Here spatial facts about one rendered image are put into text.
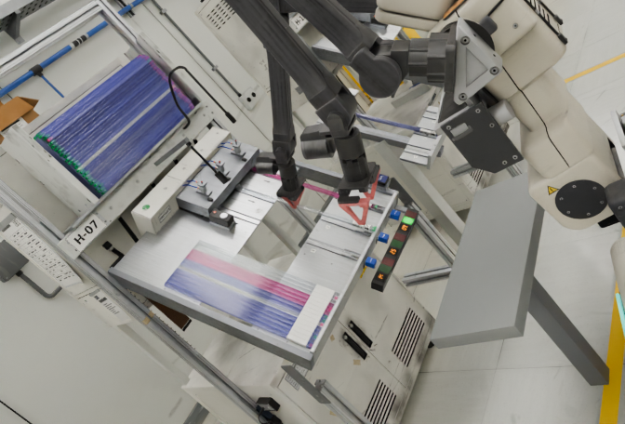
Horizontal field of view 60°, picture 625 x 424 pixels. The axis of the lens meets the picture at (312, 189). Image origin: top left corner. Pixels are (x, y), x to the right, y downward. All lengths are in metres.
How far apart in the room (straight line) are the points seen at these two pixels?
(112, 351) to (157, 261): 1.59
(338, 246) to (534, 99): 0.81
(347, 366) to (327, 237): 0.51
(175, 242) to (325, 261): 0.50
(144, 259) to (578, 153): 1.29
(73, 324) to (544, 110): 2.70
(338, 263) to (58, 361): 1.95
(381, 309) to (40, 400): 1.87
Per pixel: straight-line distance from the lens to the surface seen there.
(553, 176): 1.26
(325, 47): 2.65
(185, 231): 1.86
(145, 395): 3.41
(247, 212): 1.87
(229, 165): 1.96
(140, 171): 1.92
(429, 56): 0.98
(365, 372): 2.08
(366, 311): 2.12
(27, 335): 3.23
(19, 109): 2.24
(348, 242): 1.76
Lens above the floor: 1.44
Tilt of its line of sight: 16 degrees down
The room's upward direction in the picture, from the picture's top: 43 degrees counter-clockwise
